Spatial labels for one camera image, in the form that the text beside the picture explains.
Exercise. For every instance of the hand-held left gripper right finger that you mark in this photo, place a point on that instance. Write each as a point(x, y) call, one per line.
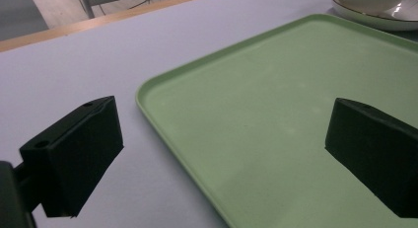
point(374, 152)

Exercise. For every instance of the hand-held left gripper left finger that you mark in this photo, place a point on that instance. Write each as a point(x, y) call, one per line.
point(75, 155)

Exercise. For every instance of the green plastic tray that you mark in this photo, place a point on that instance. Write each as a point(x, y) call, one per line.
point(269, 122)

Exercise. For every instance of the white plate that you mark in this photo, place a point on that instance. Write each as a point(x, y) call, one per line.
point(378, 19)

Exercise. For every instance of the white ribbed bowl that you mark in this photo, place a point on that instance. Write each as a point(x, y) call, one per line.
point(368, 1)

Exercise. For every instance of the grey metal stand leg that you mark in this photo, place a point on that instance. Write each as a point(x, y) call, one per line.
point(87, 4)

